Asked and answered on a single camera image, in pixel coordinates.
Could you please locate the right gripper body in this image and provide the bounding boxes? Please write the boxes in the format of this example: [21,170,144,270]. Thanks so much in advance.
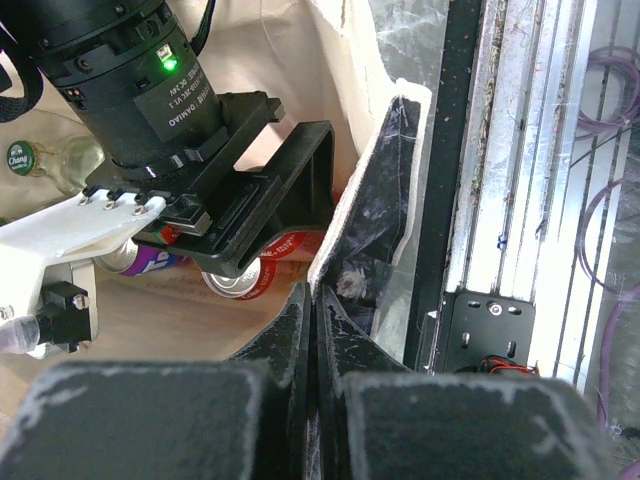
[84,91,335,276]

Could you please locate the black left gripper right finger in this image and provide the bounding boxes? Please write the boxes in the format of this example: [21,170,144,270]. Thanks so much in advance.
[315,286,615,479]

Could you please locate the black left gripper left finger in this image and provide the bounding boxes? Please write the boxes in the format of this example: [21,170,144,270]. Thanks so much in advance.
[1,283,311,479]

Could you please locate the red soda can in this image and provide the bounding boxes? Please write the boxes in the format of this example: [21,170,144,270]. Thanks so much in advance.
[201,231,325,301]

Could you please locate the purple soda can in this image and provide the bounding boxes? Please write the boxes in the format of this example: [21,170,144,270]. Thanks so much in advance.
[93,239,190,277]

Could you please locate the clear bottle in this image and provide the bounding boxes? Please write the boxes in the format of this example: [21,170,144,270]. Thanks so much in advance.
[6,135,105,196]

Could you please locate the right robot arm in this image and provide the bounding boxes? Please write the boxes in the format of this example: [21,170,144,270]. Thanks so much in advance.
[1,1,334,277]

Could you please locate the aluminium mounting rail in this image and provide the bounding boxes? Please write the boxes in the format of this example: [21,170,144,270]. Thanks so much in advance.
[403,1,601,388]

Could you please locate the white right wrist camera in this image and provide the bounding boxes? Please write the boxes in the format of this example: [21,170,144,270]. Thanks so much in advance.
[1,190,166,358]

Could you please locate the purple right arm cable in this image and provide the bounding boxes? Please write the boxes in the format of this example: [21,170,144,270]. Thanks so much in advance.
[0,44,640,441]

